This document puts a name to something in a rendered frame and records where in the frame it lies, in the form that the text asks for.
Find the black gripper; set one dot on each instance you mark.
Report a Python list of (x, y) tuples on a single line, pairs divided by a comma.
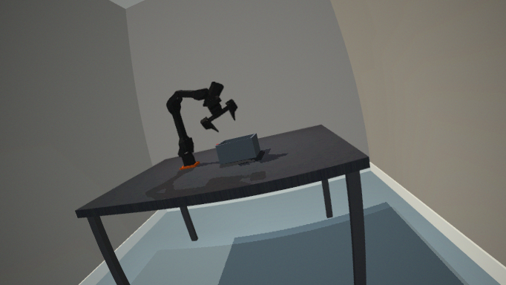
[(217, 112)]

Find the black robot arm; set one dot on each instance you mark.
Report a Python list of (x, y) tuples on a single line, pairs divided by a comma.
[(212, 100)]

